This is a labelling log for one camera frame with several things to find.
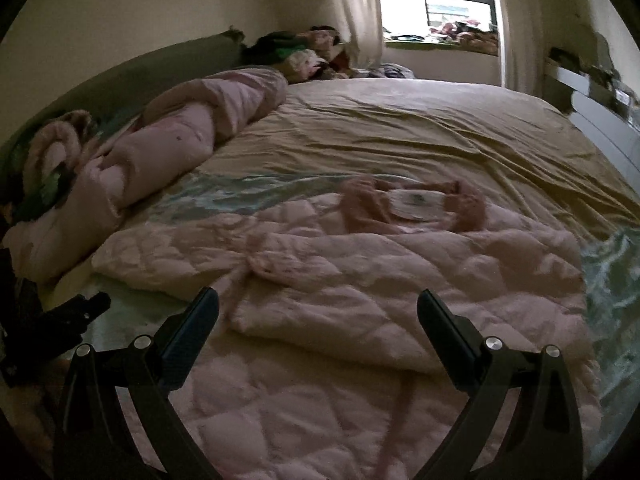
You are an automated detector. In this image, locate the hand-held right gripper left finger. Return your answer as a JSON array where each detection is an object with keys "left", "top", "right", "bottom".
[{"left": 52, "top": 287, "right": 221, "bottom": 480}]

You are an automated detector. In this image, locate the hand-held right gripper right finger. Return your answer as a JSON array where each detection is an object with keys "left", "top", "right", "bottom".
[{"left": 416, "top": 288, "right": 586, "bottom": 480}]

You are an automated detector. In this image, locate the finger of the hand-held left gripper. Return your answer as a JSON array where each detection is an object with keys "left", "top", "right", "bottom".
[{"left": 42, "top": 292, "right": 112, "bottom": 347}]

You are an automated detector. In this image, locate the pink quilted coat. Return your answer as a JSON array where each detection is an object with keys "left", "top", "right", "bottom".
[{"left": 92, "top": 175, "right": 601, "bottom": 480}]

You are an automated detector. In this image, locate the pile of clothes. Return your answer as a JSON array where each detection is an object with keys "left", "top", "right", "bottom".
[{"left": 245, "top": 25, "right": 362, "bottom": 84}]

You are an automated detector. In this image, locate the bed with tan sheet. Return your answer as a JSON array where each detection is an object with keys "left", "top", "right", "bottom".
[{"left": 42, "top": 172, "right": 640, "bottom": 411}]

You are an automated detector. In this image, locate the pink green floral blanket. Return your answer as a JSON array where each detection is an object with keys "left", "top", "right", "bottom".
[{"left": 10, "top": 109, "right": 108, "bottom": 221}]

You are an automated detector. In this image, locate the rolled pink duvet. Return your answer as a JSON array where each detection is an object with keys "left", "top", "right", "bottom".
[{"left": 5, "top": 67, "right": 290, "bottom": 282}]

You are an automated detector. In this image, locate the green headboard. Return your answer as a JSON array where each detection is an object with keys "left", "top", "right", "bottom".
[{"left": 0, "top": 30, "right": 247, "bottom": 171}]

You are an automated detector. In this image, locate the dark crumpled cloth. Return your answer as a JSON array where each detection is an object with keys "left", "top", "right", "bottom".
[{"left": 352, "top": 62, "right": 417, "bottom": 80}]

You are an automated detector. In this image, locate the white dresser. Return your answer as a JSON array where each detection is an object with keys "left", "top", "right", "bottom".
[{"left": 544, "top": 47, "right": 640, "bottom": 188}]

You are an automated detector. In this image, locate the clutter on windowsill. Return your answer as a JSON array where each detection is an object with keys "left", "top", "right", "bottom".
[{"left": 386, "top": 16, "right": 501, "bottom": 55}]

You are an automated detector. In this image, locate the clutter on dresser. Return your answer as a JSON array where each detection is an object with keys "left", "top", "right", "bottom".
[{"left": 547, "top": 32, "right": 640, "bottom": 111}]

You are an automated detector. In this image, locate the white curtain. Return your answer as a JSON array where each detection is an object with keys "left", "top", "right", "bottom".
[
  {"left": 492, "top": 0, "right": 547, "bottom": 97},
  {"left": 320, "top": 0, "right": 387, "bottom": 69}
]

